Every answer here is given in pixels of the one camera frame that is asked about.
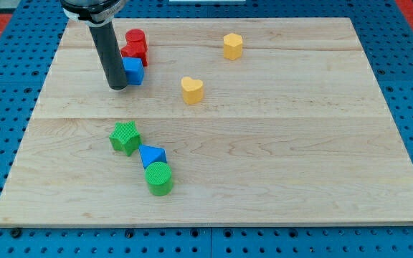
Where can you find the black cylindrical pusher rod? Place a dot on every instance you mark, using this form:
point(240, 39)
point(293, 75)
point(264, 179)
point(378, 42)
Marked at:
point(109, 53)

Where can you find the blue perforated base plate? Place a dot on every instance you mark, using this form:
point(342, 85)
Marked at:
point(27, 48)

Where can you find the green star block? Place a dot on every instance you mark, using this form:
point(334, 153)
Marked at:
point(125, 137)

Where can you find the yellow hexagon block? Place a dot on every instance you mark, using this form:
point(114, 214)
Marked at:
point(232, 46)

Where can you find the red star block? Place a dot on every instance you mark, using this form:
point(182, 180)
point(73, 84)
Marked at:
point(135, 50)

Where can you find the red cylinder block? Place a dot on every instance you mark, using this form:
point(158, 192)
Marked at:
point(136, 36)

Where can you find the blue triangle block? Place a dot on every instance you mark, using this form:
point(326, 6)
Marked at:
point(151, 154)

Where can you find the green cylinder block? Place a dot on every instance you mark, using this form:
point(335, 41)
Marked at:
point(158, 176)

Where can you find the blue cube block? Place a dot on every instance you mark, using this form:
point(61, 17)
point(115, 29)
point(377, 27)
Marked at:
point(134, 70)

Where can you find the light wooden board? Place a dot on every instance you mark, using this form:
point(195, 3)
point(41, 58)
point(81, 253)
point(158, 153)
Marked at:
point(296, 132)

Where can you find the yellow heart block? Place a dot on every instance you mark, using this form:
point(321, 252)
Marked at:
point(192, 90)

